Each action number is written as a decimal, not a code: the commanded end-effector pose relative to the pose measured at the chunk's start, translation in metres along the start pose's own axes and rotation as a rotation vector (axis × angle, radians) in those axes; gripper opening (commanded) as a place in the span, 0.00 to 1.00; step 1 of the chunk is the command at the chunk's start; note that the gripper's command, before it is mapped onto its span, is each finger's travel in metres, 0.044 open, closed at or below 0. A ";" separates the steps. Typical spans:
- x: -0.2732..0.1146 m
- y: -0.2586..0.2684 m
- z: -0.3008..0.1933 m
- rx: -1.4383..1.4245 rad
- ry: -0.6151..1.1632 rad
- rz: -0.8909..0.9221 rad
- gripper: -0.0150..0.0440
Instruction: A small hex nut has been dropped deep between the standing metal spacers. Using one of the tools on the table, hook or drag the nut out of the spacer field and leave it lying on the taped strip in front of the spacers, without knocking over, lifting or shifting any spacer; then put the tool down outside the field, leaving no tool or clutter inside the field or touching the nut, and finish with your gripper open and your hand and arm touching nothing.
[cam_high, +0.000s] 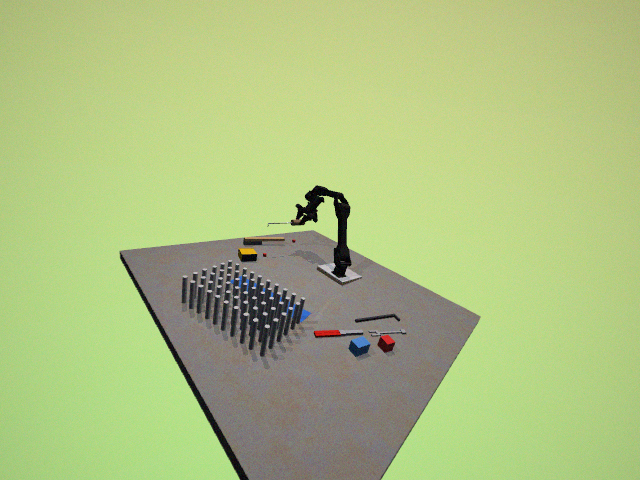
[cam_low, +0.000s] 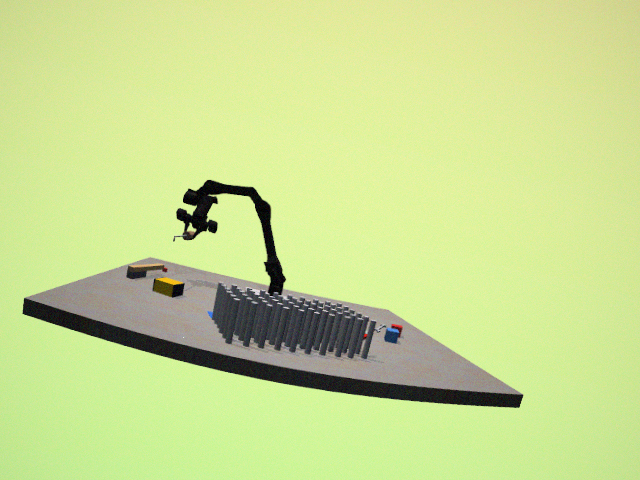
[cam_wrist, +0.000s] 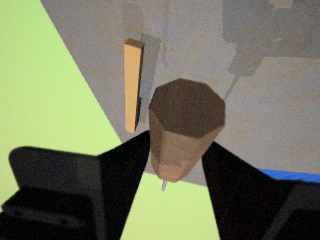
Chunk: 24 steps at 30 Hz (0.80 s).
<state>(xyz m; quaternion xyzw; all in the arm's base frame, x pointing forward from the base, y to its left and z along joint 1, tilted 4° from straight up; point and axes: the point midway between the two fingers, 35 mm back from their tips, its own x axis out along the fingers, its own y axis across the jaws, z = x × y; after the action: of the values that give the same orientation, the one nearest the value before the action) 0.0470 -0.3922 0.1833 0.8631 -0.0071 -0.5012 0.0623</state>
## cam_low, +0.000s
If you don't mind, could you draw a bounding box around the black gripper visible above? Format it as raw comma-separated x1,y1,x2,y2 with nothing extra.
176,204,218,239

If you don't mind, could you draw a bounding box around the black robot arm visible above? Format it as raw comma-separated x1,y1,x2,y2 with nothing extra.
183,180,286,296

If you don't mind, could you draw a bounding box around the blue cube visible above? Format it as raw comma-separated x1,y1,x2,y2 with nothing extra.
384,328,400,344

